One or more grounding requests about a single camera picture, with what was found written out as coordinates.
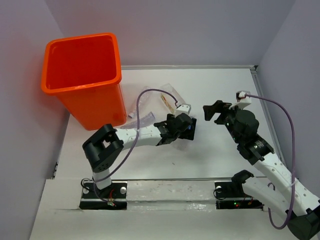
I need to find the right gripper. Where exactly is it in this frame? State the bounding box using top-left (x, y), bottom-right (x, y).
top-left (203, 99), bottom-right (245, 144)

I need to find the blue label bottle white cap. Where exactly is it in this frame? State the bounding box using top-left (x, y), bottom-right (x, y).
top-left (173, 116), bottom-right (197, 151)

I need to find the large clear juice bottle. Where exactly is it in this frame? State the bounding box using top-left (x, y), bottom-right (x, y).
top-left (160, 83), bottom-right (186, 114)

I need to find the crushed clear purple bottle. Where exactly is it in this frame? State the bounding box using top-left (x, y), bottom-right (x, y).
top-left (121, 111), bottom-right (156, 129)

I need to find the clear bottle white cap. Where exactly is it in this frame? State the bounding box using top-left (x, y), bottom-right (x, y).
top-left (127, 91), bottom-right (153, 119)

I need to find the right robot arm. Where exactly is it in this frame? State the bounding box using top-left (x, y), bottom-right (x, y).
top-left (203, 100), bottom-right (320, 240)

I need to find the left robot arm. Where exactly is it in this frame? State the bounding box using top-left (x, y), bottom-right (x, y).
top-left (82, 113), bottom-right (197, 198)

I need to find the orange plastic bin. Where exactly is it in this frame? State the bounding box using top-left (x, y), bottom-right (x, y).
top-left (41, 32), bottom-right (127, 131)

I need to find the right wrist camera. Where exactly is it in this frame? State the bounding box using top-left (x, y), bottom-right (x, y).
top-left (228, 90), bottom-right (252, 110)

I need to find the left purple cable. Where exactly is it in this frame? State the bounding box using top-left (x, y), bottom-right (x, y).
top-left (92, 89), bottom-right (179, 208)

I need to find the purple cable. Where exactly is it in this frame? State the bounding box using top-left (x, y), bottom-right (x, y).
top-left (246, 93), bottom-right (297, 230)
top-left (92, 89), bottom-right (179, 208)

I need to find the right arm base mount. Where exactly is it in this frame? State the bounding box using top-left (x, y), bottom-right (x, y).
top-left (213, 181), bottom-right (264, 210)

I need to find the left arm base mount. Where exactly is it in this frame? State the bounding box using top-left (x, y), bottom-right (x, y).
top-left (79, 178), bottom-right (128, 211)

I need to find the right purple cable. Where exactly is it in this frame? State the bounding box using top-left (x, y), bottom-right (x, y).
top-left (246, 93), bottom-right (297, 230)

